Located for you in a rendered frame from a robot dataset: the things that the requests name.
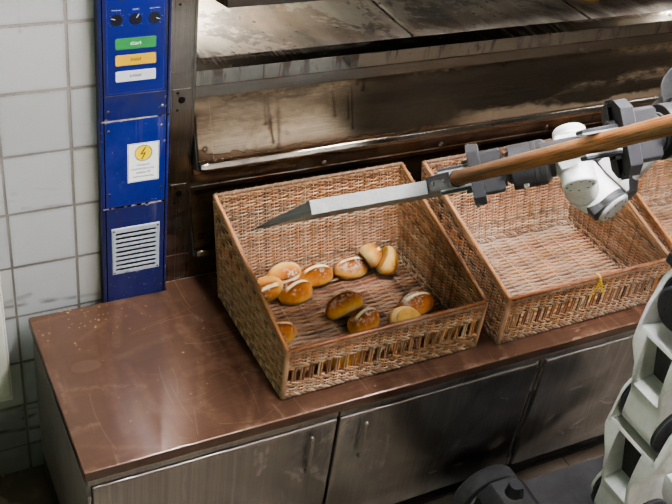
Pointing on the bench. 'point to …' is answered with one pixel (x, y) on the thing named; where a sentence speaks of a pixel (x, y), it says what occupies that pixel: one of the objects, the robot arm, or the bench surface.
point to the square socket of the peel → (440, 182)
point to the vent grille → (135, 247)
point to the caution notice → (143, 161)
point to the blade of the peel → (353, 203)
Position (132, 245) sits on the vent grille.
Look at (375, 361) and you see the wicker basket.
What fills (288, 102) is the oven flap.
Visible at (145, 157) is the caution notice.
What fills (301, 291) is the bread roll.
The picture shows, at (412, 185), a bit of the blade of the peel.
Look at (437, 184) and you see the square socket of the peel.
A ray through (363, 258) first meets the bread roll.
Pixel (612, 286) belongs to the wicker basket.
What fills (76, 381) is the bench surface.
